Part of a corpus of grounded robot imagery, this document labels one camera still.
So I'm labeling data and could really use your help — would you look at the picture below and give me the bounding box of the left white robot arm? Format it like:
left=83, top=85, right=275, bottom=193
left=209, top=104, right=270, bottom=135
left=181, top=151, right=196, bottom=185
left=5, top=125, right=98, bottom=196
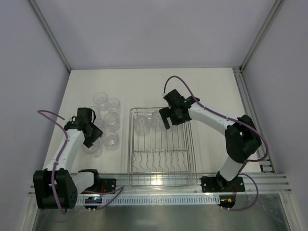
left=33, top=108, right=103, bottom=214

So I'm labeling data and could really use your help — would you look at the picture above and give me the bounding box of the left controller board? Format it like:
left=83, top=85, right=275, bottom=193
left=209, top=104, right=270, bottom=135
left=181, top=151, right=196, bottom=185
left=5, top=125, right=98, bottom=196
left=84, top=196, right=103, bottom=211

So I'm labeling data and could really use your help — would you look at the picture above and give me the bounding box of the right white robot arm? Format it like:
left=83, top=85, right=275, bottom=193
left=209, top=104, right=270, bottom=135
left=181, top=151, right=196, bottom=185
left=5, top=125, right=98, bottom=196
left=159, top=90, right=261, bottom=193

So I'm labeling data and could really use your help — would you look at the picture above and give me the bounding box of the wire dish rack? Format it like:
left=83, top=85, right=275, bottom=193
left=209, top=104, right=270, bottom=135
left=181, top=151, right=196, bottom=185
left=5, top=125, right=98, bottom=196
left=127, top=107, right=197, bottom=176

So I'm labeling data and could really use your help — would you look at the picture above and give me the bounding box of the slotted cable duct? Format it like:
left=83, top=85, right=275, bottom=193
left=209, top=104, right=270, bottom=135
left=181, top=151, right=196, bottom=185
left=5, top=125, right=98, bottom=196
left=76, top=194, right=219, bottom=206

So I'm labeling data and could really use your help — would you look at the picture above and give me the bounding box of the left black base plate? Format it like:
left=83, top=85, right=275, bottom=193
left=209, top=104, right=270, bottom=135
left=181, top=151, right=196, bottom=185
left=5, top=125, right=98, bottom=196
left=95, top=178, right=116, bottom=193

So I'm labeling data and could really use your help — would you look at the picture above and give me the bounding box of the controller board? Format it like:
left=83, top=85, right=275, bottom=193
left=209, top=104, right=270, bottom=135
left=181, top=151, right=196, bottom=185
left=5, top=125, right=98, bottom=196
left=84, top=196, right=103, bottom=211
left=218, top=195, right=236, bottom=210

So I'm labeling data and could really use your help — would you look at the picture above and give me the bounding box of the clear plastic cup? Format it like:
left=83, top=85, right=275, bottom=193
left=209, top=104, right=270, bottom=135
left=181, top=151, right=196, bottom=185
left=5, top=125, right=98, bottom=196
left=92, top=92, right=108, bottom=107
left=82, top=140, right=103, bottom=158
left=94, top=118, right=105, bottom=131
left=102, top=131, right=120, bottom=151
left=103, top=112, right=120, bottom=131
left=89, top=106, right=101, bottom=118
left=134, top=115, right=150, bottom=135
left=150, top=110, right=164, bottom=130
left=105, top=98, right=121, bottom=114

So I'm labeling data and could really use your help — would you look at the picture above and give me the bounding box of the right controller board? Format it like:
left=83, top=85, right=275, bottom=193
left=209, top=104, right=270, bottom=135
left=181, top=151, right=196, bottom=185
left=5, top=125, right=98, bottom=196
left=218, top=195, right=236, bottom=210

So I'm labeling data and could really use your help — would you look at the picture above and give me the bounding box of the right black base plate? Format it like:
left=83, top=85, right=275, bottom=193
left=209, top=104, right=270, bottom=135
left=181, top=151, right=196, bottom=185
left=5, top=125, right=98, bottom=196
left=200, top=176, right=245, bottom=193

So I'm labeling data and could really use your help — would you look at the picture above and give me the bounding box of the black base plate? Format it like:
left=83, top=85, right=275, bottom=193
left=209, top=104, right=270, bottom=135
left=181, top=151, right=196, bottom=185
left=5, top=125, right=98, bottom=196
left=200, top=176, right=245, bottom=193
left=95, top=178, right=116, bottom=193

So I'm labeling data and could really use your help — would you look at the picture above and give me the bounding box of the aluminium frame rail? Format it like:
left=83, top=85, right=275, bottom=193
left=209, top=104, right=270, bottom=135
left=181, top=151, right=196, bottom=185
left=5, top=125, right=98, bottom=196
left=27, top=172, right=293, bottom=197

